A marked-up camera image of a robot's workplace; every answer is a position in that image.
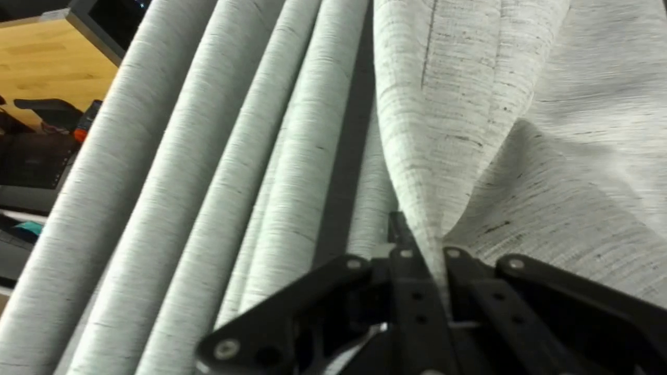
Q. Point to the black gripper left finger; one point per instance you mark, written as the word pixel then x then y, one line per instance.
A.
pixel 335 320

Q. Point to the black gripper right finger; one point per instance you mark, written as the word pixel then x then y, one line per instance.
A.
pixel 555 320

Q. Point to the light grey pleated curtain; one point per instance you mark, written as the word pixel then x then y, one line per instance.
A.
pixel 487 105

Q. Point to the black equipment pile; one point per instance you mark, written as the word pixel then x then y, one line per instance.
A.
pixel 34 159

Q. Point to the wooden desk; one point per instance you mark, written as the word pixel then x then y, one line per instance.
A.
pixel 49 62

